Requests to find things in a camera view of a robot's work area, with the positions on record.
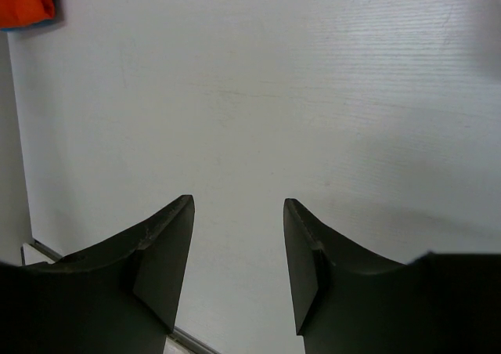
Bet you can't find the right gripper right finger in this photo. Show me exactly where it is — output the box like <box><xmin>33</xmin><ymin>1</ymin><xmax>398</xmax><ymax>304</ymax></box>
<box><xmin>283</xmin><ymin>198</ymin><xmax>500</xmax><ymax>353</ymax></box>

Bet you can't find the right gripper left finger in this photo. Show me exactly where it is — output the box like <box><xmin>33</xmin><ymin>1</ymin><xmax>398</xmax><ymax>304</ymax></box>
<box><xmin>1</xmin><ymin>195</ymin><xmax>195</xmax><ymax>353</ymax></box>

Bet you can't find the folded blue t-shirt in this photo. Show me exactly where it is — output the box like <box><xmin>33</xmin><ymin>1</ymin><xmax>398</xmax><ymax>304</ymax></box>
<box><xmin>0</xmin><ymin>0</ymin><xmax>64</xmax><ymax>32</ymax></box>

